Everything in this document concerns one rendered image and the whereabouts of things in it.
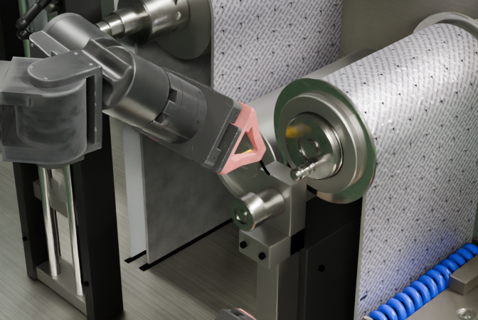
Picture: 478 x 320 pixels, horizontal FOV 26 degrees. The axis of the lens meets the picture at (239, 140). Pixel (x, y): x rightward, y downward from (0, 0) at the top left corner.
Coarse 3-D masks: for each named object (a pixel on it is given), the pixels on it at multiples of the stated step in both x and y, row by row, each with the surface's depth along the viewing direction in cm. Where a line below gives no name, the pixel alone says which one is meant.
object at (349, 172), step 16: (304, 96) 112; (320, 96) 111; (288, 112) 115; (320, 112) 111; (336, 112) 109; (336, 128) 110; (352, 128) 109; (352, 144) 109; (288, 160) 118; (352, 160) 110; (336, 176) 113; (352, 176) 111; (336, 192) 114
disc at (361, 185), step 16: (304, 80) 112; (320, 80) 110; (288, 96) 115; (336, 96) 109; (352, 112) 109; (368, 128) 108; (368, 144) 109; (368, 160) 109; (368, 176) 110; (320, 192) 117; (352, 192) 113
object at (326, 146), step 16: (304, 112) 113; (288, 128) 114; (304, 128) 112; (320, 128) 110; (288, 144) 115; (304, 144) 113; (320, 144) 111; (336, 144) 110; (304, 160) 114; (320, 160) 112; (336, 160) 110; (320, 176) 113
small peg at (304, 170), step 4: (304, 164) 112; (308, 164) 112; (312, 164) 113; (296, 168) 112; (300, 168) 112; (304, 168) 112; (308, 168) 112; (312, 168) 113; (292, 172) 112; (296, 172) 111; (300, 172) 111; (304, 172) 112; (308, 172) 112; (312, 172) 113; (292, 176) 112; (296, 176) 111; (300, 176) 111; (304, 176) 112; (296, 180) 112
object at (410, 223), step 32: (448, 160) 123; (384, 192) 115; (416, 192) 120; (448, 192) 126; (384, 224) 118; (416, 224) 123; (448, 224) 129; (384, 256) 120; (416, 256) 126; (448, 256) 133; (384, 288) 123
